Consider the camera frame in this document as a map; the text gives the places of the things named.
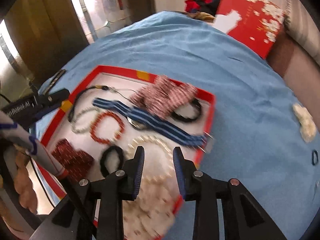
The stained glass window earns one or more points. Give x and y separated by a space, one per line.
99 18

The white dotted scrunchie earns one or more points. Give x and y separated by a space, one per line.
150 216

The wooden door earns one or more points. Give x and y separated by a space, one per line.
46 33

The striped pillow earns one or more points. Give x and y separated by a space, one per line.
301 27

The pink brown bed mattress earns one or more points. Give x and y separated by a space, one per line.
297 68

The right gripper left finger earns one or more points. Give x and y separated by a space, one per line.
94 210

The red white checked scrunchie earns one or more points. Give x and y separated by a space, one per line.
163 96

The cream fuzzy scrunchie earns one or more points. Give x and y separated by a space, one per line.
308 128

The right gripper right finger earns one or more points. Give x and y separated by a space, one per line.
243 217

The red blue clothes pile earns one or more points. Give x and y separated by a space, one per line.
207 6

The black flat tool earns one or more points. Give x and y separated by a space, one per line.
53 82

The red shallow tray box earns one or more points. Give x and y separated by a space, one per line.
157 162

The red floral box lid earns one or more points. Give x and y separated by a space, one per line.
254 23

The dark red dotted scrunchie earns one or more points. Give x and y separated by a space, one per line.
76 162

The blue towel cloth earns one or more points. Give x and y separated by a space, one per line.
257 137

